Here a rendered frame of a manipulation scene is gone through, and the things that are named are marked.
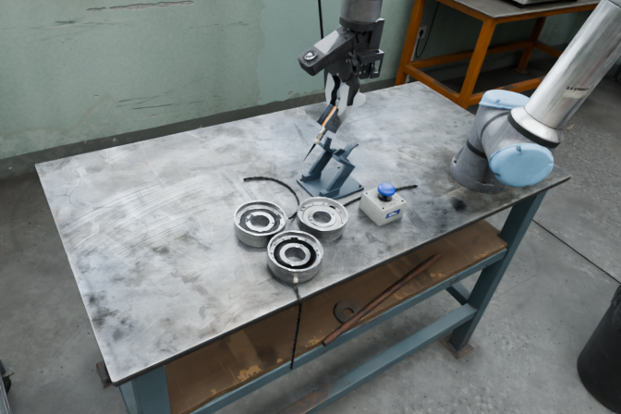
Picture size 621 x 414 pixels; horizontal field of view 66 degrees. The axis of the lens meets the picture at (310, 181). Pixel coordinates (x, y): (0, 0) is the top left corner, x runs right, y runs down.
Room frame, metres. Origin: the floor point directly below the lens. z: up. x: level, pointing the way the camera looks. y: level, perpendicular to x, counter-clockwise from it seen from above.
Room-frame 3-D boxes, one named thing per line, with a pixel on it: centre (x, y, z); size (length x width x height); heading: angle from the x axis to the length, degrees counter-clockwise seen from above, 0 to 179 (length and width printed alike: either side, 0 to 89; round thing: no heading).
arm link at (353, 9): (0.91, -0.04, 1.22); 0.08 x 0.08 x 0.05
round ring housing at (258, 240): (0.72, 0.09, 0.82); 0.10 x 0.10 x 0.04
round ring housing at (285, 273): (0.64, 0.01, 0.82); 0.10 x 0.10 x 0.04
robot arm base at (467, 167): (1.04, -0.43, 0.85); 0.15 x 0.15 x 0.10
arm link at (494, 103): (1.04, -0.43, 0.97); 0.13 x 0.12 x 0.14; 0
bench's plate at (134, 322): (0.97, -0.04, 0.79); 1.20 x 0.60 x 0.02; 128
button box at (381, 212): (0.84, -0.17, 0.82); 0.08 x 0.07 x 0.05; 128
